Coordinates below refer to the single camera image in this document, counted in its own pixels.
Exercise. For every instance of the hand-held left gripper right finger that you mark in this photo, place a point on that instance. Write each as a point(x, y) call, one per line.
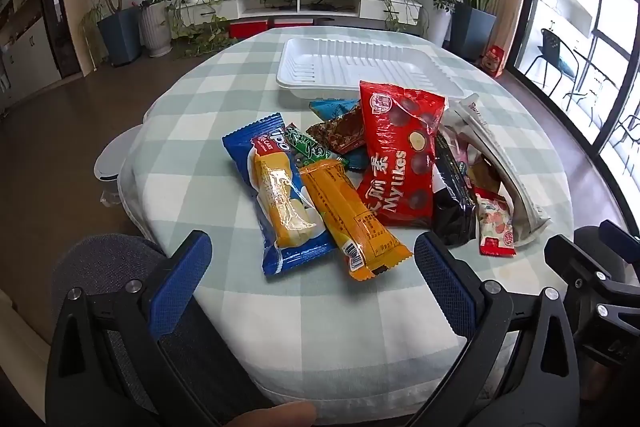
point(445, 282)

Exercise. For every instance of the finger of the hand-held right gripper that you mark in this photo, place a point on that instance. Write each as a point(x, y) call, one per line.
point(620, 237)
point(565, 252)

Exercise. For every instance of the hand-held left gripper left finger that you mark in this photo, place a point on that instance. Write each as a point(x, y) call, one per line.
point(180, 282)

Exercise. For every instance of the black snack packet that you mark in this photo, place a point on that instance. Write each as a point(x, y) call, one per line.
point(452, 207)

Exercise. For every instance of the white snack packet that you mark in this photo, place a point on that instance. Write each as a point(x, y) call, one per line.
point(505, 172)

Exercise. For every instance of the orange snack packet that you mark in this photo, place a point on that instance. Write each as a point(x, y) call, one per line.
point(345, 217)

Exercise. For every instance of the red chocolate ball bag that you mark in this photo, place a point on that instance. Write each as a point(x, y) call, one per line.
point(400, 157)

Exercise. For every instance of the blue cake packet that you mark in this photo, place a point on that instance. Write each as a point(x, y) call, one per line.
point(245, 142)

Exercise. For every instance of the green snack bar packet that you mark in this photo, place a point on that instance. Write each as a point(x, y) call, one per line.
point(310, 147)

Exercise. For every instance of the light blue snack packet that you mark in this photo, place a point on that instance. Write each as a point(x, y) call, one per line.
point(332, 109)

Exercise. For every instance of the white plastic tray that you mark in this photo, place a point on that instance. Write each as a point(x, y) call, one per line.
point(350, 62)

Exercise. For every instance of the person's left hand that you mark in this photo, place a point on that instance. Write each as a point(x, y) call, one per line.
point(270, 414)

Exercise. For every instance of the small red white packet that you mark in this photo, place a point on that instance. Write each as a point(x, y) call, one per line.
point(492, 222)

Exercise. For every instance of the grey mesh office chair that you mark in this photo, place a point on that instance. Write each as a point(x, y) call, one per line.
point(100, 257)

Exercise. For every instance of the black metal chair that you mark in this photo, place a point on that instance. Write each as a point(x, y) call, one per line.
point(625, 124)
point(552, 44)

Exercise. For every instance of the black metal side table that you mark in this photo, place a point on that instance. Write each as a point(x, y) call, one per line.
point(592, 79)

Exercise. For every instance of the black framed glass door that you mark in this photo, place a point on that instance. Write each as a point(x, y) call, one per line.
point(594, 57)

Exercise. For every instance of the red patterned sausage packet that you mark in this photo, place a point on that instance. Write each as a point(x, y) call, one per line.
point(340, 132)

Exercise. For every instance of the red paper bag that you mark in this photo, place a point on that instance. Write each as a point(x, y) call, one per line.
point(492, 59)

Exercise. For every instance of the blue grey square planter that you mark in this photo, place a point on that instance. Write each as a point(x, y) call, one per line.
point(472, 32)
point(120, 37)

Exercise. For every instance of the white ribbed plant pot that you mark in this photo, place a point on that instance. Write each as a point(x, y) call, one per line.
point(156, 29)

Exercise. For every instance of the tall white plant pot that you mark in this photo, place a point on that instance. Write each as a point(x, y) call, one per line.
point(438, 27)

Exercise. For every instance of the red storage box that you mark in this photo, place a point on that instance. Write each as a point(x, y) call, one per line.
point(247, 29)

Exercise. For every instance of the white television cabinet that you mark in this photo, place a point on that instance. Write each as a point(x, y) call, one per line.
point(250, 9)

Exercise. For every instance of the white wall cabinet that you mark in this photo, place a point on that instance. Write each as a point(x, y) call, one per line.
point(25, 57)

